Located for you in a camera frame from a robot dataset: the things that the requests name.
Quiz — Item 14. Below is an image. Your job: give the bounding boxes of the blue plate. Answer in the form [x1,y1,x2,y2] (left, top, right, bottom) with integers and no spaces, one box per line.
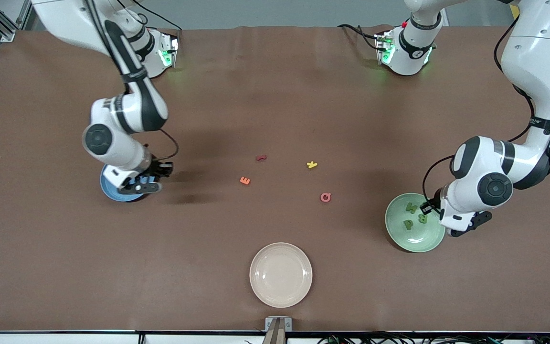
[100,165,159,203]

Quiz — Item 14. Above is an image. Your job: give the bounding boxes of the green plate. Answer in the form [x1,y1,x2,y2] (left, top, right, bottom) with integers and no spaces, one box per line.
[384,193,446,253]

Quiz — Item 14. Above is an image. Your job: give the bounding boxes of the right base connector box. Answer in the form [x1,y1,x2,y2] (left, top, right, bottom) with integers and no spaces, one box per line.
[158,31,179,67]

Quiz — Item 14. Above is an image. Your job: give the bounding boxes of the base connector box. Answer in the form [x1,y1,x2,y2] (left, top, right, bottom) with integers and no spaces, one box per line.
[158,31,179,67]
[375,31,395,65]

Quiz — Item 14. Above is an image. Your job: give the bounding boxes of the brown table cover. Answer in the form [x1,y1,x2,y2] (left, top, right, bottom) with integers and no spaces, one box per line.
[0,24,550,333]

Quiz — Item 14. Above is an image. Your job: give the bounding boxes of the beige plate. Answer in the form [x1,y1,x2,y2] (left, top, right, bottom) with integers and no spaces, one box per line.
[249,242,313,308]

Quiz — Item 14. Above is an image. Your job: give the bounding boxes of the left base connector box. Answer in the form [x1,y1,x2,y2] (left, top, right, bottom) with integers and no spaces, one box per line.
[375,31,395,65]

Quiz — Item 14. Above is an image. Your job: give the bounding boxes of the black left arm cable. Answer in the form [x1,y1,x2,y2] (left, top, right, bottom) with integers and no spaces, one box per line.
[422,19,536,207]

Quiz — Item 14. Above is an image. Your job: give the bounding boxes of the black right base cable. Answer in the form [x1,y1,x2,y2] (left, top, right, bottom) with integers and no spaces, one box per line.
[132,5,182,40]

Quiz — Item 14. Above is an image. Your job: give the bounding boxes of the black base cable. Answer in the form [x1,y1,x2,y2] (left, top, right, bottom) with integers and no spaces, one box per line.
[337,24,381,51]
[132,5,182,40]

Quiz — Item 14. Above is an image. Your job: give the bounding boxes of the tangled black cables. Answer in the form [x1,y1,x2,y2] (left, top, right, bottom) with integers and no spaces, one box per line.
[318,330,550,344]

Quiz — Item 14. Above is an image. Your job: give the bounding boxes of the white table edge rail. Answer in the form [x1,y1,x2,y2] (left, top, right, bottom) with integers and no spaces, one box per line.
[0,331,550,344]

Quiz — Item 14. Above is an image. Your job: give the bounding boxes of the aluminium frame profile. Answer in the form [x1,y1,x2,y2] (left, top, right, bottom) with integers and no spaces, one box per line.
[0,0,34,43]

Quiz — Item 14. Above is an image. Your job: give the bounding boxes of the black left base cable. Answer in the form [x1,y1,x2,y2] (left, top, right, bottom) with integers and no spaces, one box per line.
[337,24,381,51]

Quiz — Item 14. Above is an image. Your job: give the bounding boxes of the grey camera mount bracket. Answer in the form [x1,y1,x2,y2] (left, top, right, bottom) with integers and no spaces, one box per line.
[265,316,293,344]

